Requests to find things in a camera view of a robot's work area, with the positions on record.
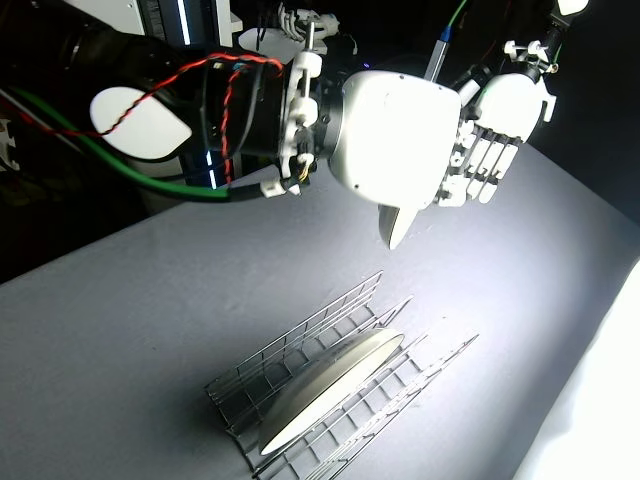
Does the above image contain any white spare robot hand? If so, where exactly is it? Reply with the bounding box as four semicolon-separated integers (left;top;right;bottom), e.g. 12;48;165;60
276;0;342;40

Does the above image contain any white oval stand base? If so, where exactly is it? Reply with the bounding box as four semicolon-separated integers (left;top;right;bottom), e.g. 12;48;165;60
238;27;302;65

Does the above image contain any metal wire dish rack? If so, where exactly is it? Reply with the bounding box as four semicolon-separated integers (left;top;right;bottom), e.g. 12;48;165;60
203;269;480;480

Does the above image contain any red and black twisted cable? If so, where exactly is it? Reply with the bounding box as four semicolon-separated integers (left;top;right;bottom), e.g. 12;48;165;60
0;53;285;187

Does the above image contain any thin green cable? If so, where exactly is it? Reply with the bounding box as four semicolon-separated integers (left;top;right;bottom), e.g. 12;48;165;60
423;0;472;82

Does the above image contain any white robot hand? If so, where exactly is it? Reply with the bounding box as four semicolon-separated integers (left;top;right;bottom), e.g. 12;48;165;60
328;69;477;210
462;73;558;205

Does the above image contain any grey table cloth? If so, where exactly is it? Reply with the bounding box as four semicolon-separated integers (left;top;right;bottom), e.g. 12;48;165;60
0;144;640;480

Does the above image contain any thick green cable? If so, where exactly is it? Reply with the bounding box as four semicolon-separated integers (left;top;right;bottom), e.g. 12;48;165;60
8;87;235;203

